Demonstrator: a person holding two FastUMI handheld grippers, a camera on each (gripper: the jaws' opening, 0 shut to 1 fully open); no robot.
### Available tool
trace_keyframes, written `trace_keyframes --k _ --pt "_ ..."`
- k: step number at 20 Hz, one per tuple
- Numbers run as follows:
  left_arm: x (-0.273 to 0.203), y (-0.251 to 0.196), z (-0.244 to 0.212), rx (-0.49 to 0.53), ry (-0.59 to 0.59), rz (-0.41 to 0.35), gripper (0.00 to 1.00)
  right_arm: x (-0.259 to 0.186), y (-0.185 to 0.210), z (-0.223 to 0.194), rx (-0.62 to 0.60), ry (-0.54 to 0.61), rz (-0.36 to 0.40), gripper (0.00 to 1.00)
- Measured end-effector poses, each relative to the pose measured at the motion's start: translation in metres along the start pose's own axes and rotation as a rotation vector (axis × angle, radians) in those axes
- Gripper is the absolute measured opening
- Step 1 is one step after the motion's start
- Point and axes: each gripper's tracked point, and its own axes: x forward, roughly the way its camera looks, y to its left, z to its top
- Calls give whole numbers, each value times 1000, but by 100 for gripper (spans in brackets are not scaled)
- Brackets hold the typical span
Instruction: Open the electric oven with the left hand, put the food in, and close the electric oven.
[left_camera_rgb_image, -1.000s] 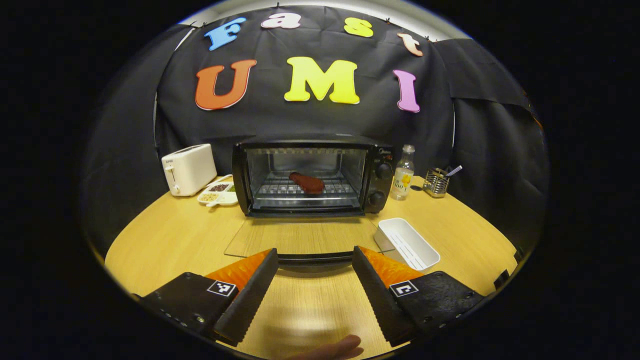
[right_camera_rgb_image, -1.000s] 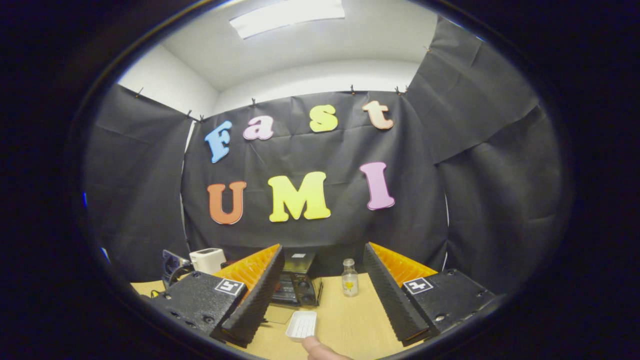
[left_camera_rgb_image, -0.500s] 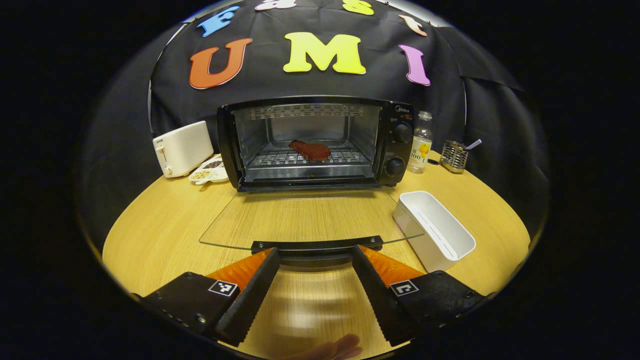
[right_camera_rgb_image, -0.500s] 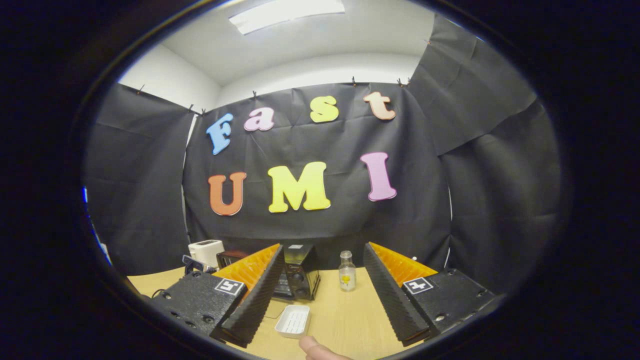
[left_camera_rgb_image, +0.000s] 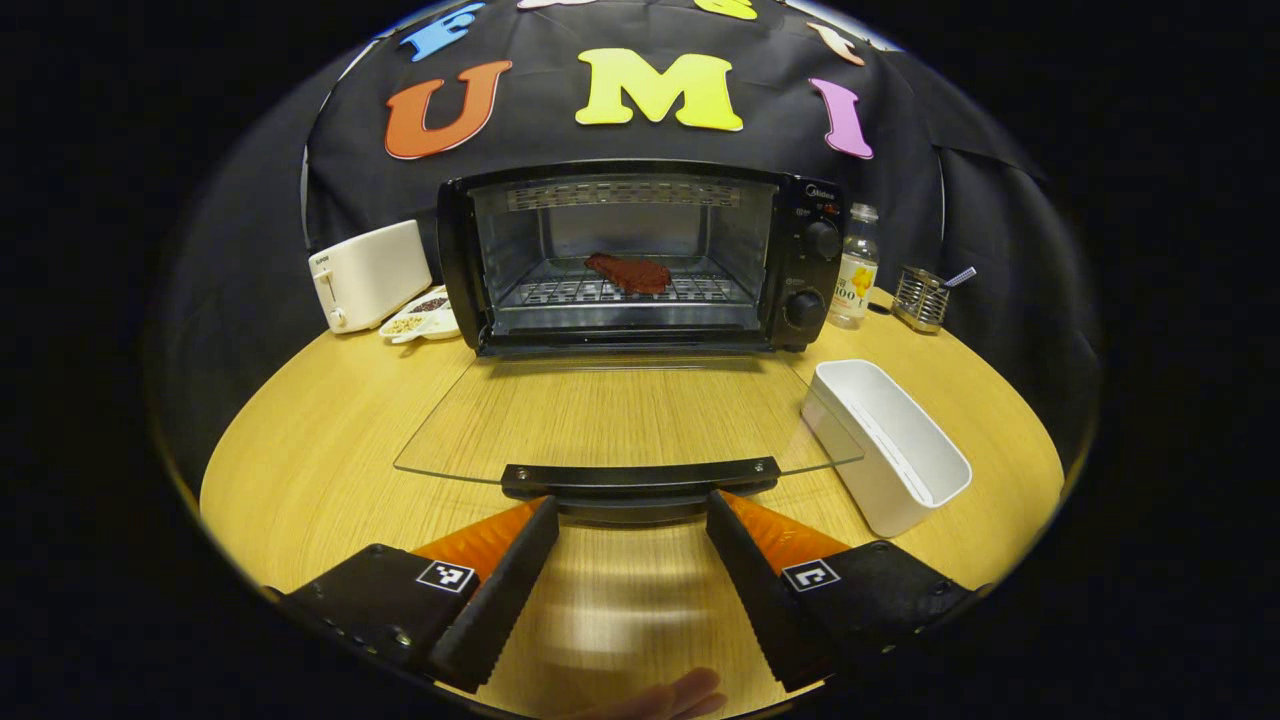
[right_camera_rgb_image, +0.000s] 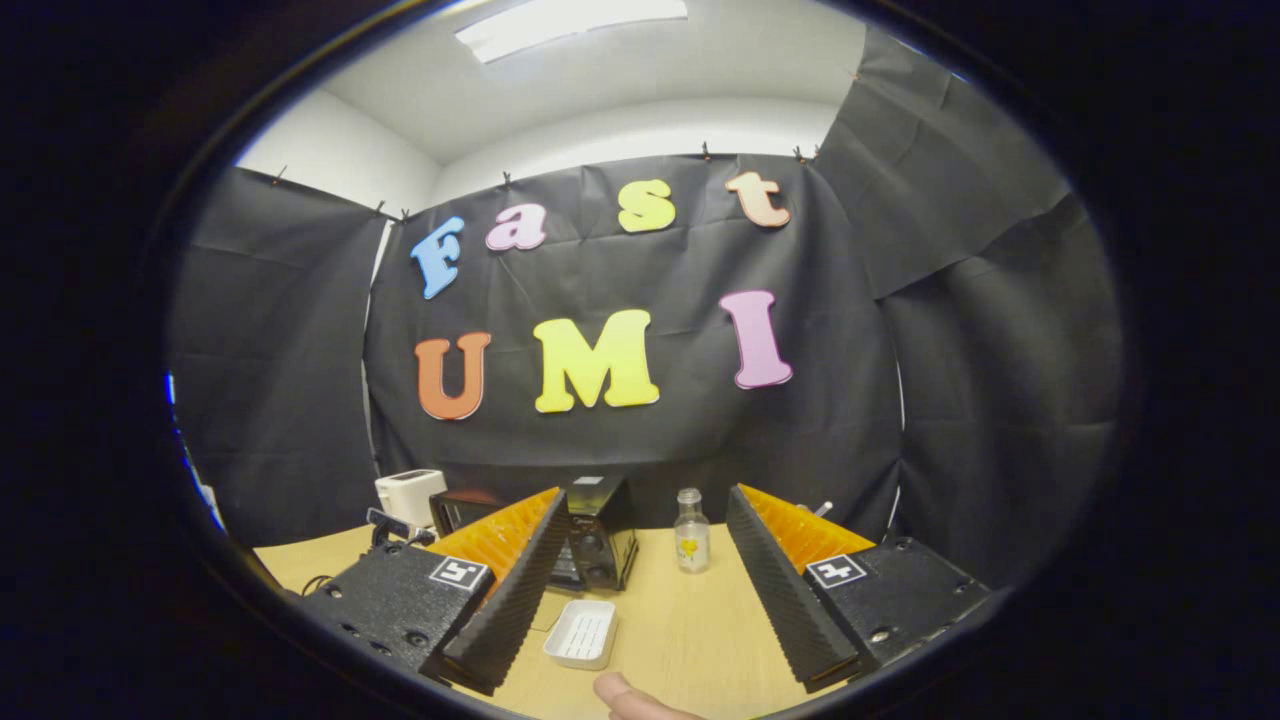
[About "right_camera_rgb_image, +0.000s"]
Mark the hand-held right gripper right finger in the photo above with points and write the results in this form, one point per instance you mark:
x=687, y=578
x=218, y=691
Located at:
x=785, y=600

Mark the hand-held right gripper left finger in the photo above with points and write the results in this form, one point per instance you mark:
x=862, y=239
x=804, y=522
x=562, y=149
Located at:
x=515, y=590

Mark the black electric oven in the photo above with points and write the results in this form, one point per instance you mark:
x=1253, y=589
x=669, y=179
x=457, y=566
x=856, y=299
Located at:
x=600, y=530

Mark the white toaster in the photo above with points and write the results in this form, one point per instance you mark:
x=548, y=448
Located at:
x=408, y=492

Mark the white plastic tray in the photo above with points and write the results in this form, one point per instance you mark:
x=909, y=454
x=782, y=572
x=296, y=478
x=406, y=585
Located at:
x=582, y=635

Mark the clear bottle with yellow label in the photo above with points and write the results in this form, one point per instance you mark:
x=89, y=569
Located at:
x=692, y=545

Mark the black backdrop cloth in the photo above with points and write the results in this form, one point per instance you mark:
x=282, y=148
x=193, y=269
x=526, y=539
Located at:
x=620, y=430

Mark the long ceiling light panel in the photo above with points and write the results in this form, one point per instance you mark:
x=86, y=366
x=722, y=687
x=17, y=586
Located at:
x=570, y=25

